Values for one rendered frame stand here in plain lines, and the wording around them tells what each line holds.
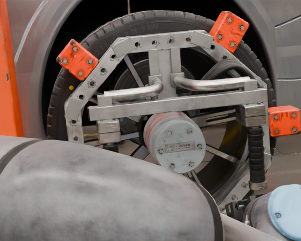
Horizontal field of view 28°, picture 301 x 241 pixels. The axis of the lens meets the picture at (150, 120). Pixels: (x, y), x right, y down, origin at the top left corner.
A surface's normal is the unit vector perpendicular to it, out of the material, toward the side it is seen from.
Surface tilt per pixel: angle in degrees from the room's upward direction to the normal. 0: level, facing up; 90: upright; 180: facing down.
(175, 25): 90
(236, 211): 65
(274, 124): 90
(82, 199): 57
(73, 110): 90
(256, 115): 90
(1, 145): 10
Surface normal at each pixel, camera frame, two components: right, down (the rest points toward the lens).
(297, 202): 0.18, -0.35
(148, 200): 0.41, -0.44
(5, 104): 0.13, 0.18
